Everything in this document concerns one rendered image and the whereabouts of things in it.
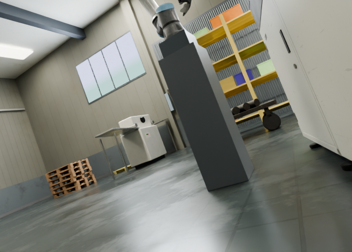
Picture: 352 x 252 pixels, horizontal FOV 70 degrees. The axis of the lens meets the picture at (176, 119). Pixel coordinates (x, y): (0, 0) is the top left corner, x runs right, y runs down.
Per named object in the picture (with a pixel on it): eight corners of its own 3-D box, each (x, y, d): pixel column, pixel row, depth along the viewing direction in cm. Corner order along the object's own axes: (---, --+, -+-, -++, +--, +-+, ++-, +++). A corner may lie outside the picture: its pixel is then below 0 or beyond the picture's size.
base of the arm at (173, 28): (161, 43, 149) (155, 28, 150) (172, 47, 163) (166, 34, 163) (182, 30, 143) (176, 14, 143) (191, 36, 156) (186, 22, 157)
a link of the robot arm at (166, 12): (162, 23, 146) (154, 2, 147) (161, 33, 160) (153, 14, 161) (181, 17, 148) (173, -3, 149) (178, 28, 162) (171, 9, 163)
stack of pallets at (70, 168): (52, 199, 727) (43, 174, 732) (72, 190, 794) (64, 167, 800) (78, 190, 681) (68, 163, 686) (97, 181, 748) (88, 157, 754)
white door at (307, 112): (300, 132, 154) (258, 31, 159) (305, 130, 153) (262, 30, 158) (333, 146, 92) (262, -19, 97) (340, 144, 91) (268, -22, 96)
